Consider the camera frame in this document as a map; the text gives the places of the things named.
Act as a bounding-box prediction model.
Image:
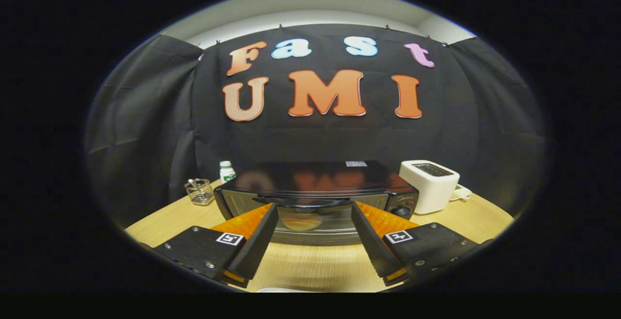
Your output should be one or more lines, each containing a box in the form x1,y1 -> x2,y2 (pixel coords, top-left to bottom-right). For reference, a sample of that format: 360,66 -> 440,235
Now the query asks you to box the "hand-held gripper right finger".
350,201 -> 486,287

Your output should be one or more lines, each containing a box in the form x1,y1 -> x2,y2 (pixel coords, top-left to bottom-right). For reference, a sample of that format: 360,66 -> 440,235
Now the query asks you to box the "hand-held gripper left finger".
154,203 -> 280,288

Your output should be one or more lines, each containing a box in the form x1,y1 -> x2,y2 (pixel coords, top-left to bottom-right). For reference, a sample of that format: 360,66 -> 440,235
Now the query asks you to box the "black toaster oven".
213,160 -> 420,246

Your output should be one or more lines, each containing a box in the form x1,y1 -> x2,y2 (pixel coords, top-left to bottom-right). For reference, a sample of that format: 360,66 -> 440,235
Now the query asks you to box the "white toaster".
399,159 -> 460,215

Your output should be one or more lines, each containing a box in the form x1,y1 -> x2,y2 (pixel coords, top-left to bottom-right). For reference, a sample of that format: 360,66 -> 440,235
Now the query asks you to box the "white bottle green label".
219,160 -> 237,184

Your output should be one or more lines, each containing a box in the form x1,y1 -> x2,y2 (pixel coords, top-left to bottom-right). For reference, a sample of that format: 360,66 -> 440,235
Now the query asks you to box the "white power plug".
449,184 -> 473,202

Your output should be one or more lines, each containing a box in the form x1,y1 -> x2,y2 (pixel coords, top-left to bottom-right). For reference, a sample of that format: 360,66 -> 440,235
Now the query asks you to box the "black backdrop cloth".
83,23 -> 549,230

